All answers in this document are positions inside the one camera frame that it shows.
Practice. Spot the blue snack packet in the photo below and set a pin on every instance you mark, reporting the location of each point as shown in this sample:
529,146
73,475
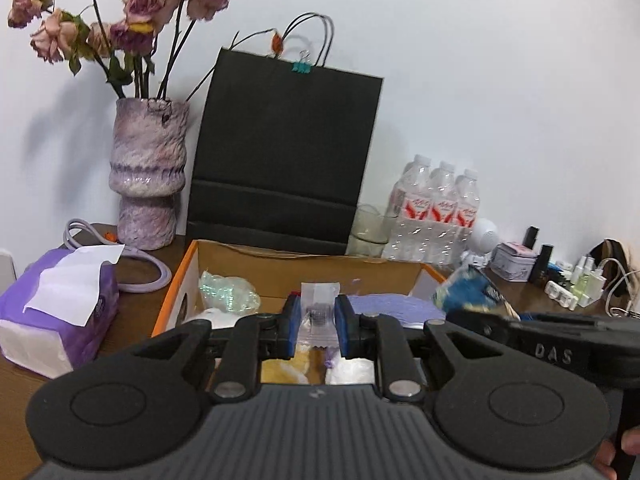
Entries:
465,290

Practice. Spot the small tin box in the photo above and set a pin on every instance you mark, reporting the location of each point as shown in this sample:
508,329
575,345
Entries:
510,262

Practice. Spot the white soft item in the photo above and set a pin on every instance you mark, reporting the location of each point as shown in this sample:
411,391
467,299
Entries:
210,316

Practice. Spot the small clear plastic packet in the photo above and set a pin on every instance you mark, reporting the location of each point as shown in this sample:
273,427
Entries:
320,305

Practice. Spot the purple marbled vase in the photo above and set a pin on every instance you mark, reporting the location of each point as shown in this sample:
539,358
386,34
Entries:
147,170

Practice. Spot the white plastic tray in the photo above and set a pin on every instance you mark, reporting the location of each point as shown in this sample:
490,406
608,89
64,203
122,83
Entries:
561,295

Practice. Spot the white round figurine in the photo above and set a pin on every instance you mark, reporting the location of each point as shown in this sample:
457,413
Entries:
484,235

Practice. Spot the small clear bottles set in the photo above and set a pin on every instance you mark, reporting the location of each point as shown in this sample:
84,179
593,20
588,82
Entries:
587,282

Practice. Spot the teal binder clip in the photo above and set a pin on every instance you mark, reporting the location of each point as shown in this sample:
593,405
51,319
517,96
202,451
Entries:
301,67

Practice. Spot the person's right hand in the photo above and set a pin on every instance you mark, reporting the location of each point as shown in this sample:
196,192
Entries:
605,460

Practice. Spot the iridescent plastic bag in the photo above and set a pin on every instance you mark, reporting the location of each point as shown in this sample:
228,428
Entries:
227,292

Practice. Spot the clear glass cup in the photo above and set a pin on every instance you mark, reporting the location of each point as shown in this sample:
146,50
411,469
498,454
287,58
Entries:
370,240

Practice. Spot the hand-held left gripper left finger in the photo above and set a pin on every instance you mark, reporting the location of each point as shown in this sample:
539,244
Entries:
292,325

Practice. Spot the tall black bottle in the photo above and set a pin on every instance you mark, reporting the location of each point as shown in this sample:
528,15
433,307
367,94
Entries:
542,262

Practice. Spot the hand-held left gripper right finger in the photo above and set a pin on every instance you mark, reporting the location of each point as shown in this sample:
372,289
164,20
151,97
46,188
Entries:
345,325

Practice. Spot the yellow sponge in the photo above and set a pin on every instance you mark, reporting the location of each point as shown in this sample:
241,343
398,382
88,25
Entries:
295,367

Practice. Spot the purple tissue pack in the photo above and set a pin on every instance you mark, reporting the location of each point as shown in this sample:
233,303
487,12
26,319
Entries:
95,330

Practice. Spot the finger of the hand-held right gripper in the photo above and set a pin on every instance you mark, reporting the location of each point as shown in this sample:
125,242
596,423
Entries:
480,325

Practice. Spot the dark brown bag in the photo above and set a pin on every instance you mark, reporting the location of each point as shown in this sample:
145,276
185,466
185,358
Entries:
612,252

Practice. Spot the black paper bag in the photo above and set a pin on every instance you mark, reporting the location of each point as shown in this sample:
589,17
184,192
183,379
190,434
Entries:
285,150

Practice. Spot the orange cardboard box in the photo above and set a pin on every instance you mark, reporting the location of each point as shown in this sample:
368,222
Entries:
300,272

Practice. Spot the short black bottle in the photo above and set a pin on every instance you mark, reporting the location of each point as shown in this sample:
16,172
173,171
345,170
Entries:
531,236

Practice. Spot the dried pink roses bouquet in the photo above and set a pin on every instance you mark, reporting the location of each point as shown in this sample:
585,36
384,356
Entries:
145,2

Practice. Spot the white desk calendar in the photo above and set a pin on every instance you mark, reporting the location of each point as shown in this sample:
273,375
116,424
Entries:
6,267

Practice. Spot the clear water bottle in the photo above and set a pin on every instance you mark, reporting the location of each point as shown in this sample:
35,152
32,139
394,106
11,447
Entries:
410,210
442,215
467,215

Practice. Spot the light purple cloth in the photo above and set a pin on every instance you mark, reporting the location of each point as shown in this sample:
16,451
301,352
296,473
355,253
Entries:
390,307

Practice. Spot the orange bag tag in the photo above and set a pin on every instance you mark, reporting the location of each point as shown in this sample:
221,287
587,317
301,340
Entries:
278,44

